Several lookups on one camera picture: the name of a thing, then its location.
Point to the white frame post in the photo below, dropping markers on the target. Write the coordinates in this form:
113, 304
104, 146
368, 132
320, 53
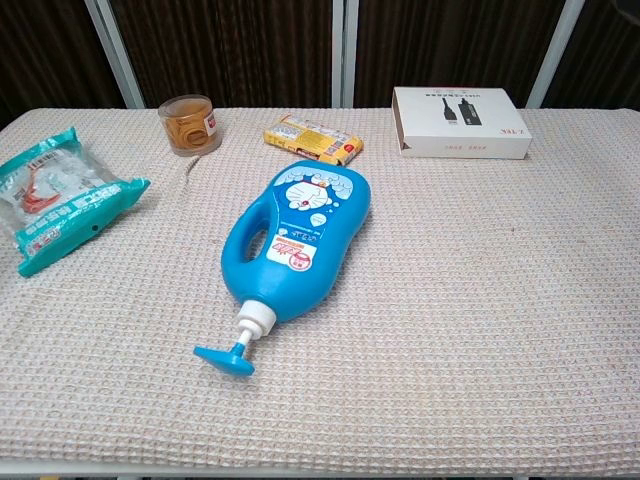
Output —
552, 55
345, 50
117, 55

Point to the beige waffle tablecloth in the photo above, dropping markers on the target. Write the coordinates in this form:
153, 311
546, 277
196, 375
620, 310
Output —
400, 375

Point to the teal plastic package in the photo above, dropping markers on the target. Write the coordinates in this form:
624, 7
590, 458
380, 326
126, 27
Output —
65, 200

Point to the white cardboard box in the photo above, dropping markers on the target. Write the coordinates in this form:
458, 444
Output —
460, 122

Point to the yellow small carton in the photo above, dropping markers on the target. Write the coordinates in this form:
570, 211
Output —
315, 140

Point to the blue pump bottle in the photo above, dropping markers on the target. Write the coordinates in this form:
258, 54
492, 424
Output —
295, 250

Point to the clear jar of rubber bands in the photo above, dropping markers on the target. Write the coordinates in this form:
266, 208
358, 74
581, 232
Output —
190, 127

